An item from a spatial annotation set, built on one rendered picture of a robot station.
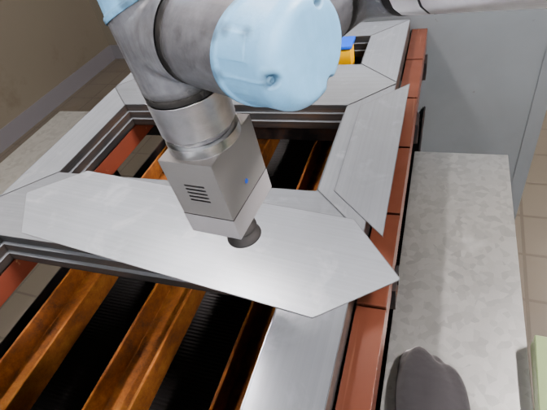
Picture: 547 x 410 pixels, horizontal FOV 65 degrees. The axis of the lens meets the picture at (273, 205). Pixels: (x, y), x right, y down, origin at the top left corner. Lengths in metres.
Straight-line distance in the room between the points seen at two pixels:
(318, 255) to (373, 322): 0.12
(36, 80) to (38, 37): 0.30
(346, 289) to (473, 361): 0.26
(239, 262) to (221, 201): 0.23
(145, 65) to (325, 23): 0.15
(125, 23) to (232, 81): 0.11
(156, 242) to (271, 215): 0.19
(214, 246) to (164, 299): 0.25
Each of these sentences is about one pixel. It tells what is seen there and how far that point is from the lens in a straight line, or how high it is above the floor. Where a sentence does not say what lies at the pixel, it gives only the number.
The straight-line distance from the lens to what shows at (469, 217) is 0.94.
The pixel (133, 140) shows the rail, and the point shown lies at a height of 0.78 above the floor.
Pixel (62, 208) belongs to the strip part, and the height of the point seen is 0.87.
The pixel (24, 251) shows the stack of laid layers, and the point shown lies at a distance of 0.92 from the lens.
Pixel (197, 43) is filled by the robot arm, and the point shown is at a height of 1.24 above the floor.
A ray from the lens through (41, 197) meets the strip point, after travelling 0.96.
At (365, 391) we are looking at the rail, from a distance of 0.56.
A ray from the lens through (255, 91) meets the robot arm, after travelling 0.27.
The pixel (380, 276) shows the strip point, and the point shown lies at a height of 0.87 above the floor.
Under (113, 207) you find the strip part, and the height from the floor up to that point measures 0.87.
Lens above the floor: 1.34
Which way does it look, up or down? 42 degrees down
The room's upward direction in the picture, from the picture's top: 14 degrees counter-clockwise
